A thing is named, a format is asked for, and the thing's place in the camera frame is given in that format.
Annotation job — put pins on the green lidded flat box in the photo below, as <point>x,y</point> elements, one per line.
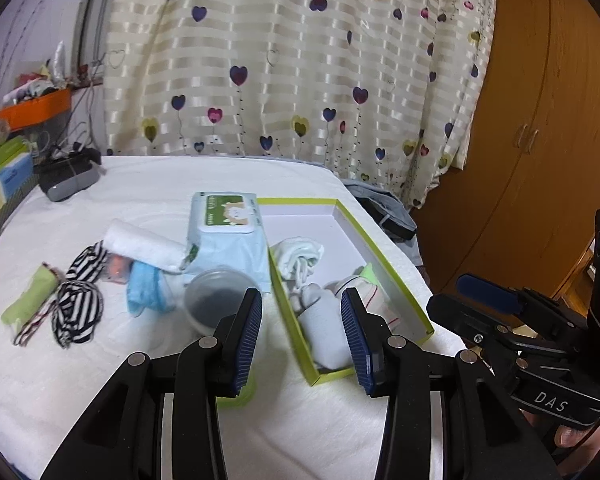
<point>0,157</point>

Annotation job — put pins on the grey jeans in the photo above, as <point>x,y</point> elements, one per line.
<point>380,205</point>

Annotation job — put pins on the grey sock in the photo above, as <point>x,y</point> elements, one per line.
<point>322,330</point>

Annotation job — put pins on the green rolled sock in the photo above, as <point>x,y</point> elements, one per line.
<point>30,300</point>

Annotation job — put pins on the grey black headset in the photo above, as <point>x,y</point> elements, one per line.
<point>65,185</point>

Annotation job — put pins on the person's right hand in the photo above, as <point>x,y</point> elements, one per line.
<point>575,437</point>

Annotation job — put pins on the blue sock in bag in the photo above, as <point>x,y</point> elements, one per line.
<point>147,285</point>

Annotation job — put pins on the heart print curtain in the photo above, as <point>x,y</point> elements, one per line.
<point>280,35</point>

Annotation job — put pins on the green cloth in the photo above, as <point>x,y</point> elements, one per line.
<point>369,274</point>

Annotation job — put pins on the white rolled towel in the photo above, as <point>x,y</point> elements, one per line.
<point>140,242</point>

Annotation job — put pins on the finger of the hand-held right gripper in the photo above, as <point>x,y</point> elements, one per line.
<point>460,315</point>
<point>485,290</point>

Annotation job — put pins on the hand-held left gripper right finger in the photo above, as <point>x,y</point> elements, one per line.
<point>357,345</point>

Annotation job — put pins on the wooden wardrobe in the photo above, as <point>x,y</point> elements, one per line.
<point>530,110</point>

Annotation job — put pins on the white sock with red stripes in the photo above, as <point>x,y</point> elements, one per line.
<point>380,302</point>

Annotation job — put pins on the orange tray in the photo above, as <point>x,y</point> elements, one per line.
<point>35,110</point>

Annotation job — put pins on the blue tissue pack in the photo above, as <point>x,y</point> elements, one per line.
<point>12,180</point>

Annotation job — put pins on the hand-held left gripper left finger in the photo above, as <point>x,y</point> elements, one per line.
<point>245,345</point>

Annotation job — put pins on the clear plastic jar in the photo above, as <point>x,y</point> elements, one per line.
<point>210,305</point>

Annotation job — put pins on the yellow-green cardboard box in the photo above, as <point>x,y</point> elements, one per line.
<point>330,230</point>

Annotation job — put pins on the clear plastic packet red contents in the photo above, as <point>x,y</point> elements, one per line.
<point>117,267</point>

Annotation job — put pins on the black white striped sock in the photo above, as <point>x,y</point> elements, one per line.
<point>87,260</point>
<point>77,310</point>

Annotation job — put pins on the light blue wet wipes pack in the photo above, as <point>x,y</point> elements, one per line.
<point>225,255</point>

